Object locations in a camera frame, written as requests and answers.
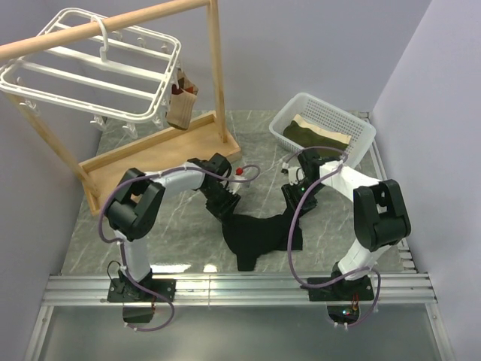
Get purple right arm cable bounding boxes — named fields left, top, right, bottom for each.
left=286, top=147, right=381, bottom=329

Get black underwear shorts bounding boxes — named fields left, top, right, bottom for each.
left=222, top=209, right=294, bottom=272

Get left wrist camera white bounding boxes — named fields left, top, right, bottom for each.
left=222, top=167, right=247, bottom=194

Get white plastic clip hanger frame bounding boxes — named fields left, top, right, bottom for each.
left=1, top=26, right=182, bottom=138

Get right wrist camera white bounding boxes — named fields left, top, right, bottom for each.
left=281, top=162, right=304, bottom=185

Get aluminium rail frame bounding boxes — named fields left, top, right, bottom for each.
left=22, top=111, right=458, bottom=361

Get dark green garment in basket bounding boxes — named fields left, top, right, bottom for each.
left=283, top=120, right=349, bottom=157

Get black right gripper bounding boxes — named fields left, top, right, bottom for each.
left=282, top=180, right=325, bottom=222

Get white perforated plastic basket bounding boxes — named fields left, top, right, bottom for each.
left=269, top=93, right=376, bottom=168

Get wooden clothes rack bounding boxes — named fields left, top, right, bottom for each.
left=1, top=1, right=241, bottom=214

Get beige garment in basket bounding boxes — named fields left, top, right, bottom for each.
left=292, top=114, right=351, bottom=144

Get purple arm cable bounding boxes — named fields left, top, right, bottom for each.
left=286, top=147, right=381, bottom=329
left=98, top=164, right=261, bottom=334

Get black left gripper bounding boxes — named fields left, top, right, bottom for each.
left=201, top=184, right=241, bottom=228

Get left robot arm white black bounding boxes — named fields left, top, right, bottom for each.
left=98, top=153, right=246, bottom=303

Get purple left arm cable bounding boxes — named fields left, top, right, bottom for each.
left=98, top=164, right=261, bottom=334

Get brown patterned sock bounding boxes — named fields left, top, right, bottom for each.
left=166, top=69, right=198, bottom=130

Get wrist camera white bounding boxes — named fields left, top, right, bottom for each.
left=222, top=167, right=247, bottom=194
left=281, top=162, right=304, bottom=185

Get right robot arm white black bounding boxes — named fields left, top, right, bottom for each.
left=282, top=146, right=411, bottom=302

